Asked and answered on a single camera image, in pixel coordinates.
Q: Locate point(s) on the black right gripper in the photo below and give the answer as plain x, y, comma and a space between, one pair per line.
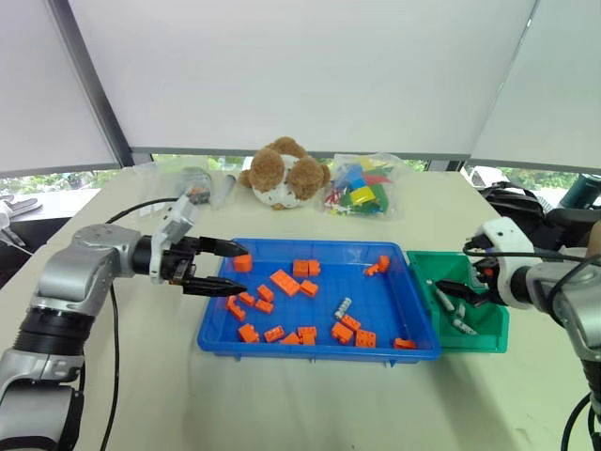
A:
486, 282

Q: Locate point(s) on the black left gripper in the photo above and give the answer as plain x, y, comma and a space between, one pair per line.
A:
177, 265

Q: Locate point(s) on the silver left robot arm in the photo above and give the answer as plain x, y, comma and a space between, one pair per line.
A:
70, 277

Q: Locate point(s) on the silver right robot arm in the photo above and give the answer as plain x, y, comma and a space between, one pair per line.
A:
573, 291

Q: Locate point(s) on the green plastic bin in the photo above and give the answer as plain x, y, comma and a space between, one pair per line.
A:
483, 329

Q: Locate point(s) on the blue plastic bin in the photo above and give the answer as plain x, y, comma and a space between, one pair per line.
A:
324, 300

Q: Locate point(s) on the white grey battery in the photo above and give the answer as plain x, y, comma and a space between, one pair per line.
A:
464, 327
461, 310
443, 300

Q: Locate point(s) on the long orange toy brick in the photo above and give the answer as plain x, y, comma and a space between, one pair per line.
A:
285, 282

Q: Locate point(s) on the clear plastic bag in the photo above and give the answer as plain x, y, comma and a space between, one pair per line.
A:
220, 188

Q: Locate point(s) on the grey motor with orange plug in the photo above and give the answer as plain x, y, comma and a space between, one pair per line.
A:
197, 183

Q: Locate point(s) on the black backpack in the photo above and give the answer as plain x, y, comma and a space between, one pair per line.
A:
516, 202

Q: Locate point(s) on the brown white plush bear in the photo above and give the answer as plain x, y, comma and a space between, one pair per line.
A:
282, 174

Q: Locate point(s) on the grey bolt in blue tray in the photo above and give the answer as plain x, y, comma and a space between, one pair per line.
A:
343, 307

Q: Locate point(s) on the clear bag of colourful bricks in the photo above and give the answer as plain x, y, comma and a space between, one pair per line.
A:
361, 188

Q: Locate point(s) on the teal bottle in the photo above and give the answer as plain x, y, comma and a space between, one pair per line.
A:
584, 190

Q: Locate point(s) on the dark side desk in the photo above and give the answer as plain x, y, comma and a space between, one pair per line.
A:
28, 239

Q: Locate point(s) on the white roller blind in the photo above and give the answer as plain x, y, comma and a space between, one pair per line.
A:
554, 84
42, 94
300, 70

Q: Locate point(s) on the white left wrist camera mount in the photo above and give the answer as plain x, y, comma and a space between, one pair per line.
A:
176, 221

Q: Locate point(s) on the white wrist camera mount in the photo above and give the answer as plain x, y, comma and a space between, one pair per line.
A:
504, 235
176, 221

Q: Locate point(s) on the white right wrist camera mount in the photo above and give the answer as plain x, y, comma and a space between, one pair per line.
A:
504, 235

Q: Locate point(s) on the grey window frame rail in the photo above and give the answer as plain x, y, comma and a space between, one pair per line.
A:
300, 153

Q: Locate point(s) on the grey window frame post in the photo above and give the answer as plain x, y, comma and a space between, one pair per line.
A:
94, 89

